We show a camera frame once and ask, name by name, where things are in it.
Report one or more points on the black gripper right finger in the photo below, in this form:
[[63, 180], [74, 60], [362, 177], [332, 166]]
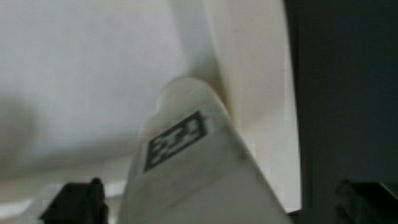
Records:
[[367, 203]]

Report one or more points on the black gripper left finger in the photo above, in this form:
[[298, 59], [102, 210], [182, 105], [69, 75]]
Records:
[[79, 206]]

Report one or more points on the white table leg with tag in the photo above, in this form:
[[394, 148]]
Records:
[[197, 183]]

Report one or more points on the white square tabletop part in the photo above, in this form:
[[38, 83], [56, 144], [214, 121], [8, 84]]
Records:
[[92, 54]]

